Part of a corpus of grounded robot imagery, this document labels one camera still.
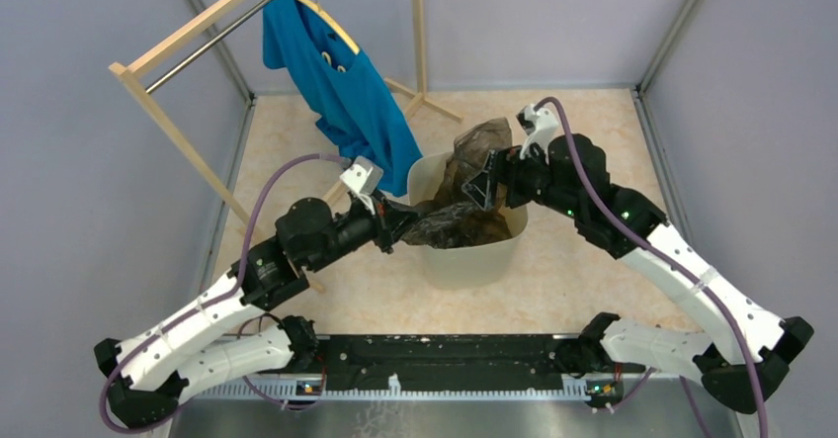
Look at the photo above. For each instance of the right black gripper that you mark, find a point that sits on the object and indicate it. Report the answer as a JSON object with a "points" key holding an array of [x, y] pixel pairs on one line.
{"points": [[509, 167]]}

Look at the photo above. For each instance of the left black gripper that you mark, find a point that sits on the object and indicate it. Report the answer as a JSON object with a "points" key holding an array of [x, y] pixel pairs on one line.
{"points": [[389, 218]]}

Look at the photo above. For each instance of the cream plastic trash bin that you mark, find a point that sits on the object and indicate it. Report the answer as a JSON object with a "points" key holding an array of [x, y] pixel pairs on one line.
{"points": [[466, 267]]}

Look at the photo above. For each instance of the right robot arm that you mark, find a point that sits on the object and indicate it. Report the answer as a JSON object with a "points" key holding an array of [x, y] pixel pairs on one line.
{"points": [[740, 353]]}

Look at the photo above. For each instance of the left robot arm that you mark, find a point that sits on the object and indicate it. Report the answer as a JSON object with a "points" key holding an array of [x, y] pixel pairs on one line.
{"points": [[150, 376]]}

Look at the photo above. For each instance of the blue t-shirt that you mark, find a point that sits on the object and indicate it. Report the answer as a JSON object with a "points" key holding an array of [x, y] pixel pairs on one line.
{"points": [[356, 110]]}

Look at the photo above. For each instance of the wooden clothes hanger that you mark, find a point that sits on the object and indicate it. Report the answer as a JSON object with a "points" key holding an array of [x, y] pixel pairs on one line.
{"points": [[334, 27]]}

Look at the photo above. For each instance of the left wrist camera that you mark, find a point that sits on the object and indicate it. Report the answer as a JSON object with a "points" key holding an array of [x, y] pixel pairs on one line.
{"points": [[361, 179]]}

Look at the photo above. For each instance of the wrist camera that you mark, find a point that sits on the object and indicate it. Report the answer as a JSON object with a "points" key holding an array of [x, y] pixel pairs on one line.
{"points": [[361, 179], [540, 125]]}

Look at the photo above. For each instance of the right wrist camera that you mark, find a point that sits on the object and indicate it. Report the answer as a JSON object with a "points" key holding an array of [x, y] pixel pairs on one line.
{"points": [[540, 125]]}

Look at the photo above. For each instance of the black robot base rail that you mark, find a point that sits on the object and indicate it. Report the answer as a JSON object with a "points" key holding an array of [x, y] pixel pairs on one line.
{"points": [[455, 363]]}

